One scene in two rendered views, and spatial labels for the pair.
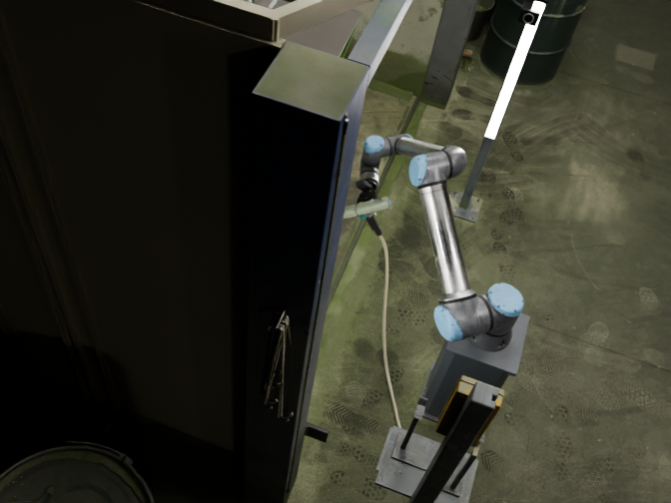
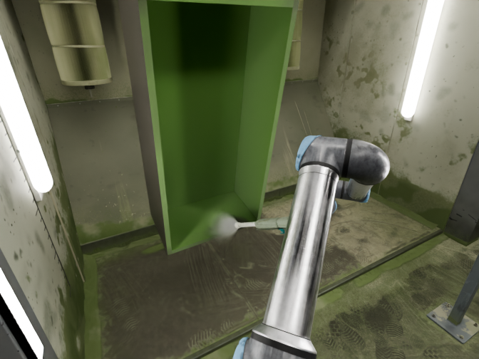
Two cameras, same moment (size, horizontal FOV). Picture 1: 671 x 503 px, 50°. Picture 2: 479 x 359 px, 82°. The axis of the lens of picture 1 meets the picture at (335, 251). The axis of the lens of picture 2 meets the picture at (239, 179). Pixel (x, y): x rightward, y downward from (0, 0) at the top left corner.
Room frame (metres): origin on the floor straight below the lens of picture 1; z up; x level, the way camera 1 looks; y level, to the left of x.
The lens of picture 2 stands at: (1.37, -0.75, 1.49)
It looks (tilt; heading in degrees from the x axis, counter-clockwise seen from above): 26 degrees down; 51
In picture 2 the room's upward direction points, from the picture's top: 1 degrees counter-clockwise
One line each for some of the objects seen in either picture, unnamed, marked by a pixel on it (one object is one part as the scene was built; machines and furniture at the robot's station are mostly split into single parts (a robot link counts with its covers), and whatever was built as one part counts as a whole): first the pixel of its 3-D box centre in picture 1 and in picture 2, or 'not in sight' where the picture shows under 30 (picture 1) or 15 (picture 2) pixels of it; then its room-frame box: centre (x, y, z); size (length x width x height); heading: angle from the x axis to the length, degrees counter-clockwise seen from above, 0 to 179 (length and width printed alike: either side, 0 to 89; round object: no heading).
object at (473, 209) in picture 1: (463, 206); (453, 321); (2.98, -0.71, 0.01); 0.20 x 0.20 x 0.01; 78
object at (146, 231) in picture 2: not in sight; (240, 204); (2.77, 0.98, 0.11); 2.70 x 0.02 x 0.13; 168
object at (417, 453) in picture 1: (437, 445); not in sight; (1.02, -0.45, 0.95); 0.26 x 0.15 x 0.32; 78
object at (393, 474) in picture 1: (425, 470); not in sight; (1.00, -0.44, 0.78); 0.31 x 0.23 x 0.01; 78
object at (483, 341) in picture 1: (491, 325); not in sight; (1.70, -0.70, 0.69); 0.19 x 0.19 x 0.10
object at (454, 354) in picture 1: (469, 367); not in sight; (1.70, -0.70, 0.32); 0.31 x 0.31 x 0.64; 78
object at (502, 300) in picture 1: (499, 308); not in sight; (1.70, -0.69, 0.83); 0.17 x 0.15 x 0.18; 118
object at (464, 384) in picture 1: (467, 412); not in sight; (0.91, -0.43, 1.42); 0.12 x 0.06 x 0.26; 78
